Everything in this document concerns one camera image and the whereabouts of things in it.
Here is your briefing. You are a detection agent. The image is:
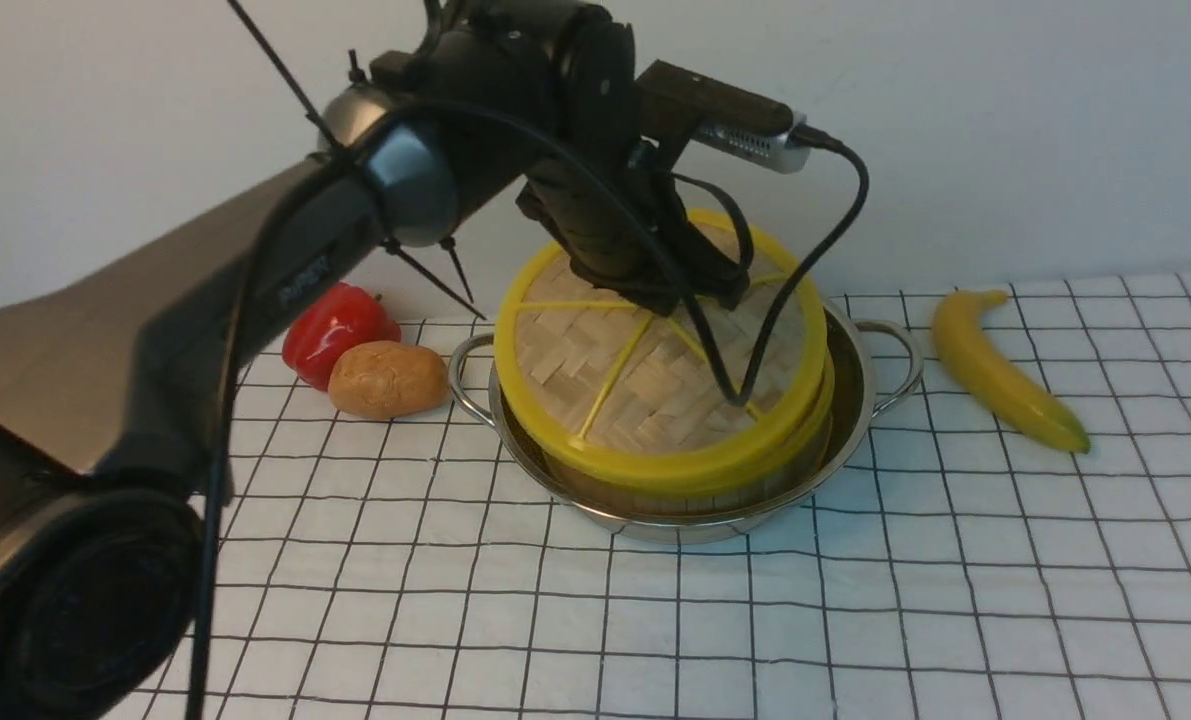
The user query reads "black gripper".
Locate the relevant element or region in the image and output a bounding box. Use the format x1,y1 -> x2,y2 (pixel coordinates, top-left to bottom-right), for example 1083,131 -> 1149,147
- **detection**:
516,158 -> 754,317

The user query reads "yellow bamboo steamer lid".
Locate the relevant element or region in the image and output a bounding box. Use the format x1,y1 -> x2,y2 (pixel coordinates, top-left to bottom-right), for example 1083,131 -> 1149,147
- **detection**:
493,243 -> 831,489

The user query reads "yellow bamboo steamer basket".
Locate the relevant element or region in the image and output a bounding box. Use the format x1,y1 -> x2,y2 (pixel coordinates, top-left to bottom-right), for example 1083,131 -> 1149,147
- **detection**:
541,353 -> 841,518

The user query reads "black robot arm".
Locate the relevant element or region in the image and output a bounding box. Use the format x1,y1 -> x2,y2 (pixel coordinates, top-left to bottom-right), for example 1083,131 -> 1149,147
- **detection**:
0,1 -> 793,719

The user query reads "stainless steel pot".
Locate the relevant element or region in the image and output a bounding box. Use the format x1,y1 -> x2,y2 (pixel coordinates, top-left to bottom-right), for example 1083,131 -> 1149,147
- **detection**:
447,302 -> 924,544

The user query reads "red bell pepper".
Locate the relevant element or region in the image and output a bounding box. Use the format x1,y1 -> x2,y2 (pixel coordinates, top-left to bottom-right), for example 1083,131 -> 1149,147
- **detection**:
281,282 -> 403,392

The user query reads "brown potato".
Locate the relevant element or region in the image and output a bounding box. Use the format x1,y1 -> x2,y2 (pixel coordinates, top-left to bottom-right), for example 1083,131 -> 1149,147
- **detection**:
328,342 -> 453,421

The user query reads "yellow banana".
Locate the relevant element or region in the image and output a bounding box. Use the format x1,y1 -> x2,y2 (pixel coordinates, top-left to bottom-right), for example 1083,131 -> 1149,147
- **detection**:
930,290 -> 1092,455

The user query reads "white checkered tablecloth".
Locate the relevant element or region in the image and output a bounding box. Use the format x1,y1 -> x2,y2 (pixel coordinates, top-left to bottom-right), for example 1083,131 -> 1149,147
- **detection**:
205,274 -> 1191,719

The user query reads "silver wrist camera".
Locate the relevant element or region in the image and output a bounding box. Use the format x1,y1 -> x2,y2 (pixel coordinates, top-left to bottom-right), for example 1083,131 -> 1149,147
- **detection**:
636,60 -> 810,176

